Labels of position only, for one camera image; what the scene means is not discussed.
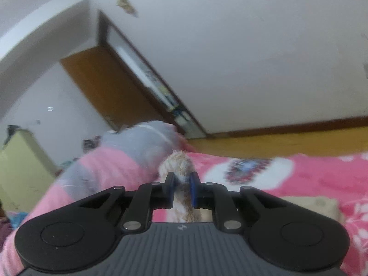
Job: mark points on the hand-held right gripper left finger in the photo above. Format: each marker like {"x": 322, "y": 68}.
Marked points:
{"x": 170, "y": 191}

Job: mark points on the folded cream garment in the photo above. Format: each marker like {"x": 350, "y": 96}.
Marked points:
{"x": 316, "y": 207}

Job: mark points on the wooden baseboard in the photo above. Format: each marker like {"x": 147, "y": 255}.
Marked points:
{"x": 287, "y": 128}

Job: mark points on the beige hanging wall ornament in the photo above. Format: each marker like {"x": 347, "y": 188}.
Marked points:
{"x": 126, "y": 5}

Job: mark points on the beige white checkered sweater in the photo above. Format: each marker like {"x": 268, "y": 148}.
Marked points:
{"x": 176, "y": 164}

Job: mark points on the blue cloth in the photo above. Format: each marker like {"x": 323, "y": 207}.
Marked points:
{"x": 17, "y": 218}

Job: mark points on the dark wooden door frame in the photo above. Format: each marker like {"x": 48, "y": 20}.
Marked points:
{"x": 102, "y": 28}

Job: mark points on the pink grey rolled quilt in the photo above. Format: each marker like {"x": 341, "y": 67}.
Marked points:
{"x": 109, "y": 164}

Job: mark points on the pale yellow wardrobe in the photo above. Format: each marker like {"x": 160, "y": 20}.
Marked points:
{"x": 23, "y": 172}

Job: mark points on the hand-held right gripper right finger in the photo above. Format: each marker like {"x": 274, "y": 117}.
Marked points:
{"x": 195, "y": 191}

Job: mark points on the pink floral bed blanket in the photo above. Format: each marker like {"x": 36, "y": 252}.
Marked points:
{"x": 316, "y": 178}

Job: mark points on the purple cloth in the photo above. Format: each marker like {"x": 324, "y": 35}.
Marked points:
{"x": 5, "y": 233}

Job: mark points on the brown wooden door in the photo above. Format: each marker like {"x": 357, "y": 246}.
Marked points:
{"x": 109, "y": 86}

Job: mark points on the white wall outlet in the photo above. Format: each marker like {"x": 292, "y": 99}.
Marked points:
{"x": 365, "y": 70}

